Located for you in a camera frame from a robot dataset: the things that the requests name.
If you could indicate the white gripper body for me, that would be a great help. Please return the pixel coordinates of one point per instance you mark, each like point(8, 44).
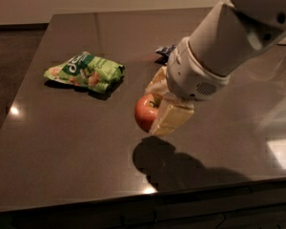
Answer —
point(190, 74)

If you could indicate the blue chip bag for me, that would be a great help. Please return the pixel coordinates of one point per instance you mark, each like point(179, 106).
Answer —
point(164, 53)

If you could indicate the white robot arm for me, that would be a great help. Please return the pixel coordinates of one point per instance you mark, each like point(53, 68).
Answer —
point(202, 63)

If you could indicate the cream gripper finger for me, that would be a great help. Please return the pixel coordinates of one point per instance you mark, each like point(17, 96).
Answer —
point(158, 84)
point(173, 112)

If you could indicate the red apple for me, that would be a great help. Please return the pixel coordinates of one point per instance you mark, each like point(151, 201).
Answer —
point(146, 110)

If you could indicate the green rice chip bag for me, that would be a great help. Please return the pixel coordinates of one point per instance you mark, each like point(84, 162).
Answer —
point(87, 71)

